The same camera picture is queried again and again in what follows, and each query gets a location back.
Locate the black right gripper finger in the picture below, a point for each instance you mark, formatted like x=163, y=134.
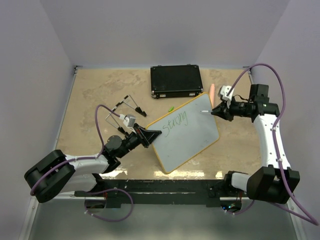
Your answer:
x=223, y=115
x=221, y=108

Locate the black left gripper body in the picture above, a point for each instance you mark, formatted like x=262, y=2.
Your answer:
x=132, y=141

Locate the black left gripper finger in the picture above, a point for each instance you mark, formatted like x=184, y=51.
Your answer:
x=143, y=136
x=154, y=134

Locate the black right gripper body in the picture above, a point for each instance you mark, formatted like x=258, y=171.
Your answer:
x=240, y=108

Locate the white green whiteboard marker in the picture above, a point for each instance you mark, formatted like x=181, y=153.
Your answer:
x=205, y=111

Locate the yellow framed whiteboard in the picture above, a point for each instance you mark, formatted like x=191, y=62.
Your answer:
x=185, y=132

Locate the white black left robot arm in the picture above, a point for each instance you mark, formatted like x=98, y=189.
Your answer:
x=58, y=173

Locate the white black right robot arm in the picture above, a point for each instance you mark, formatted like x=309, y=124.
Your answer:
x=275, y=179

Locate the pink small object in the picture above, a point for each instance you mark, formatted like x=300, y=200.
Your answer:
x=212, y=94

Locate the black hard case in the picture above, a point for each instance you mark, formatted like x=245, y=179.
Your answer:
x=175, y=81

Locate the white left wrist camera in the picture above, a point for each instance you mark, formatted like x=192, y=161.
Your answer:
x=129, y=120

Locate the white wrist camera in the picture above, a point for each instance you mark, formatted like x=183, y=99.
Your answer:
x=129, y=120
x=225, y=93

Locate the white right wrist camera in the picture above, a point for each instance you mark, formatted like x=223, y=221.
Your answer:
x=225, y=93

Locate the metal wire easel stand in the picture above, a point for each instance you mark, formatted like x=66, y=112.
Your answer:
x=127, y=105

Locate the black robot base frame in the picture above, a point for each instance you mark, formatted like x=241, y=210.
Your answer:
x=162, y=192

